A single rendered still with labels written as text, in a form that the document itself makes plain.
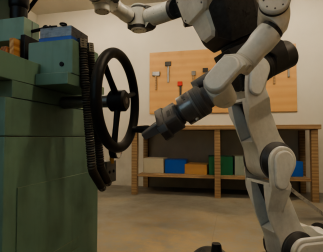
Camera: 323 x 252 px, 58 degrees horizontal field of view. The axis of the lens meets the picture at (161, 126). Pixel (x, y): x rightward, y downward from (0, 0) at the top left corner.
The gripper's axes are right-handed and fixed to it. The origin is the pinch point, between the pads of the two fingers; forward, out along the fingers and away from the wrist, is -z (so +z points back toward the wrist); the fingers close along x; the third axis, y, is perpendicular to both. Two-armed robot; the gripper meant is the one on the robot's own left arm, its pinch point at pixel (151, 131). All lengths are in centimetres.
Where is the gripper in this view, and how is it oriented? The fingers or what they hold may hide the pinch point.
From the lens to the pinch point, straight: 85.5
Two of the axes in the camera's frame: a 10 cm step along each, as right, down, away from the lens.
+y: -5.4, -6.8, -5.0
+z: 8.3, -5.1, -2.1
